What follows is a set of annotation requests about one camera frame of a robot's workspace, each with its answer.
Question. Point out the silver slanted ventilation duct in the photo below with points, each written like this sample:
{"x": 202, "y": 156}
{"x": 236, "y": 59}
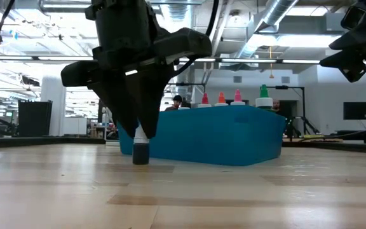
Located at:
{"x": 276, "y": 11}

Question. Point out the orange food coloring bottle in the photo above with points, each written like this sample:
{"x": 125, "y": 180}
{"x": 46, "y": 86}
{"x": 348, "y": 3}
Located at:
{"x": 221, "y": 98}

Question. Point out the black metal stand frame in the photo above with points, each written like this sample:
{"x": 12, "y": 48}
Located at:
{"x": 281, "y": 87}
{"x": 189, "y": 84}

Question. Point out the black tripod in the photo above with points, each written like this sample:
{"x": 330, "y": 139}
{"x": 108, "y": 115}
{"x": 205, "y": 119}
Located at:
{"x": 302, "y": 122}

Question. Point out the blue plastic bin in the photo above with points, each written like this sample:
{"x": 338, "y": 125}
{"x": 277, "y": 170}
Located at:
{"x": 218, "y": 136}

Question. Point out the red food coloring bottle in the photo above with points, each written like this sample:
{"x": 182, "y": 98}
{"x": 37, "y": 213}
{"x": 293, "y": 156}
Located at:
{"x": 205, "y": 98}

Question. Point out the small white-capped dropper bottle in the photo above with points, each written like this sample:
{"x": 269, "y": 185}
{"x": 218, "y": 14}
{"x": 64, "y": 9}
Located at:
{"x": 140, "y": 154}

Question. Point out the black wall monitor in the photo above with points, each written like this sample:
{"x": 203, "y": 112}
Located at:
{"x": 357, "y": 110}

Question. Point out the long overhead light strip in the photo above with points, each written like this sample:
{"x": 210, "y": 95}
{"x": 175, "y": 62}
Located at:
{"x": 249, "y": 60}

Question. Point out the pink food coloring bottle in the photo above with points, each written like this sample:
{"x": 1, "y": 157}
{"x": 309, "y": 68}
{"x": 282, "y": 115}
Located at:
{"x": 237, "y": 97}

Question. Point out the person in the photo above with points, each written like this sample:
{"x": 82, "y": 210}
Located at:
{"x": 276, "y": 104}
{"x": 176, "y": 99}

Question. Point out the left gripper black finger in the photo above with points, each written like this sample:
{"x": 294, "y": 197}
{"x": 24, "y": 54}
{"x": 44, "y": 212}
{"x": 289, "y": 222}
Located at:
{"x": 116, "y": 95}
{"x": 152, "y": 95}

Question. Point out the green food coloring bottle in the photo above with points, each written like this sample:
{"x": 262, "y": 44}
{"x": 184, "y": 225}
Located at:
{"x": 264, "y": 101}

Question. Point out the black cabinet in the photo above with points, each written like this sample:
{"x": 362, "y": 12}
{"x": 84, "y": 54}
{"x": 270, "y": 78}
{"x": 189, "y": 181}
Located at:
{"x": 33, "y": 119}

